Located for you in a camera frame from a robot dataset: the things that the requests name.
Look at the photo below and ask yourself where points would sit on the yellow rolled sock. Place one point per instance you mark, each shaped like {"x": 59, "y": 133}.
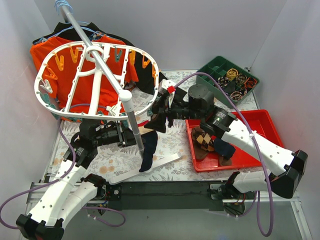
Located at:
{"x": 231, "y": 74}

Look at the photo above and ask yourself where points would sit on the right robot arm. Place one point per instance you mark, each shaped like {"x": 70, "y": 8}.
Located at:
{"x": 284, "y": 168}

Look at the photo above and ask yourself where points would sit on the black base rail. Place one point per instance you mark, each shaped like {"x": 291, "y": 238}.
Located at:
{"x": 162, "y": 195}

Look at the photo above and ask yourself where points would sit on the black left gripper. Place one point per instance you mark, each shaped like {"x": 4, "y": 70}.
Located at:
{"x": 125, "y": 135}

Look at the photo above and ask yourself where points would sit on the white stand base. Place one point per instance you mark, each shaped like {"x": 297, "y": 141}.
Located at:
{"x": 135, "y": 172}

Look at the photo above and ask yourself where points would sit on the orange t-shirt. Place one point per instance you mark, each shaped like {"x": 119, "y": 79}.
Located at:
{"x": 75, "y": 77}

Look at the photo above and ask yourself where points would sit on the aluminium frame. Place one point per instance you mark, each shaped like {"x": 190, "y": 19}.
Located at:
{"x": 70, "y": 191}

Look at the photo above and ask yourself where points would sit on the floral table mat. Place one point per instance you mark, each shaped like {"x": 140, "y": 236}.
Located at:
{"x": 113, "y": 161}

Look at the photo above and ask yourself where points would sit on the dark navy sock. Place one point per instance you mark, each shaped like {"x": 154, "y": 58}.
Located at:
{"x": 223, "y": 148}

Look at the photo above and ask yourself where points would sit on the green compartment box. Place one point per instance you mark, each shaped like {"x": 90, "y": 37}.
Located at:
{"x": 229, "y": 83}

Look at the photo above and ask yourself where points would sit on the orange rolled sock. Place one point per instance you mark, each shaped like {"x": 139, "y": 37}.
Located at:
{"x": 250, "y": 83}

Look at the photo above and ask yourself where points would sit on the silver stand pole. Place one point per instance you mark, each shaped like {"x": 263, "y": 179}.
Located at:
{"x": 124, "y": 95}

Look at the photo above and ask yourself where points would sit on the blue wire hanger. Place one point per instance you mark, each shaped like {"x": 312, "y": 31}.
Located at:
{"x": 72, "y": 22}

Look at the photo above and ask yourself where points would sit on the white oval clip hanger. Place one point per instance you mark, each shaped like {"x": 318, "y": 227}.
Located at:
{"x": 97, "y": 80}

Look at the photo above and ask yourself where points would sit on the brown argyle sock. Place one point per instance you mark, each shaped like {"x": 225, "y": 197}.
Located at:
{"x": 202, "y": 139}

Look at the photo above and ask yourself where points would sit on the black garment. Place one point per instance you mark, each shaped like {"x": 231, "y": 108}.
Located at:
{"x": 64, "y": 68}

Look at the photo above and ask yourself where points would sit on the floral rolled sock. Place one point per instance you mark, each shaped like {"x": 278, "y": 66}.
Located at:
{"x": 223, "y": 82}

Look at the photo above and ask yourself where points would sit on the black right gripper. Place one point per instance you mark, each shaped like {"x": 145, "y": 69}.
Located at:
{"x": 164, "y": 110}

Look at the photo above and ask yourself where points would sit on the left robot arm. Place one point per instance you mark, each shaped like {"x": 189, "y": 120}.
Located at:
{"x": 70, "y": 191}

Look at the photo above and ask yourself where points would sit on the navy sock red cuff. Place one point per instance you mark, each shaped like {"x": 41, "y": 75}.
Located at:
{"x": 150, "y": 141}

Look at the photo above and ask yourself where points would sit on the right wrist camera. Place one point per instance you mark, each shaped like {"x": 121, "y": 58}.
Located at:
{"x": 167, "y": 86}

